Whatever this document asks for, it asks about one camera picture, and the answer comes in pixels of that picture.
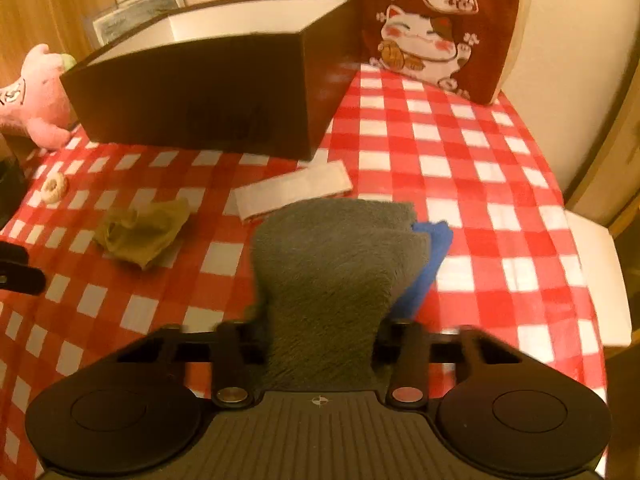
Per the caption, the white scrunchie ring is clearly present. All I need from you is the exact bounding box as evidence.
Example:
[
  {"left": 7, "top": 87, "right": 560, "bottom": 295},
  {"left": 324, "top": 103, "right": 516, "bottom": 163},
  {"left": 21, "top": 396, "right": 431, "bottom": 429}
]
[{"left": 40, "top": 171, "right": 70, "bottom": 205}]

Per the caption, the grey blue fluffy cloth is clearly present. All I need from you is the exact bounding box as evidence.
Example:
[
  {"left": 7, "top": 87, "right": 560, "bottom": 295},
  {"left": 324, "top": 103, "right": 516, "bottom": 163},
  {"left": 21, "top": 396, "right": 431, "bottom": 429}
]
[{"left": 250, "top": 198, "right": 454, "bottom": 392}]

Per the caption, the red white checkered tablecloth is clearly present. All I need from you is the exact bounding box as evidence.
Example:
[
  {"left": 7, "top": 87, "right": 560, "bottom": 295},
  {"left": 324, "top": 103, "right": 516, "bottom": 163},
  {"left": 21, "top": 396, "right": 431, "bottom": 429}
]
[{"left": 1, "top": 66, "right": 606, "bottom": 479}]

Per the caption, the pink starfish plush toy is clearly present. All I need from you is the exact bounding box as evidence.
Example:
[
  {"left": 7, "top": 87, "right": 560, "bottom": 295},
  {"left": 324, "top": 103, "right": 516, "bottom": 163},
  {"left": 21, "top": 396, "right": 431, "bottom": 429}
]
[{"left": 1, "top": 44, "right": 76, "bottom": 151}]

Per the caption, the white paper packet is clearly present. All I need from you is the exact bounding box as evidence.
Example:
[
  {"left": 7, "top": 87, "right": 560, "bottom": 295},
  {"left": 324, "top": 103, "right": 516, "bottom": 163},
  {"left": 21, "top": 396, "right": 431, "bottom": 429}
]
[{"left": 232, "top": 160, "right": 352, "bottom": 221}]

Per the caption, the cream wooden chair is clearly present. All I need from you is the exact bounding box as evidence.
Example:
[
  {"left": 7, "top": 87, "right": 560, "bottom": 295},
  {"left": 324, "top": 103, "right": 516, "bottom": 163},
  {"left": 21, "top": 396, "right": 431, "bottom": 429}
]
[{"left": 565, "top": 210, "right": 632, "bottom": 349}]

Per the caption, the orange curtain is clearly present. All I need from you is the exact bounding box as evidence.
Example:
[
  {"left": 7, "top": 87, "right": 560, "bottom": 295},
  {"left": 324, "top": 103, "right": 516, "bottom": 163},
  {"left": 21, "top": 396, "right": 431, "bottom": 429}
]
[{"left": 1, "top": 0, "right": 116, "bottom": 86}]

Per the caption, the brown cardboard storage box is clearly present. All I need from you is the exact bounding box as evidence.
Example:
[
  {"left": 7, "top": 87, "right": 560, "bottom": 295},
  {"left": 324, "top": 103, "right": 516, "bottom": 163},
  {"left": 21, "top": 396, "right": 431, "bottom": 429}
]
[{"left": 62, "top": 0, "right": 361, "bottom": 160}]

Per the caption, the red lucky cat cushion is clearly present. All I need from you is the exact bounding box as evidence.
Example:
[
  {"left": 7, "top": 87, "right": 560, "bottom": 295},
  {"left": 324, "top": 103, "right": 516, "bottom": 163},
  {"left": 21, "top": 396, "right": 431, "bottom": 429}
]
[{"left": 361, "top": 0, "right": 530, "bottom": 105}]

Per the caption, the clear acrylic picture frame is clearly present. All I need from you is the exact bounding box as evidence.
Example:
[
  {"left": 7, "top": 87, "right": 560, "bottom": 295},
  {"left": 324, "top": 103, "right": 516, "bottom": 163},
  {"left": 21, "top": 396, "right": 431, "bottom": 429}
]
[{"left": 82, "top": 0, "right": 186, "bottom": 49}]

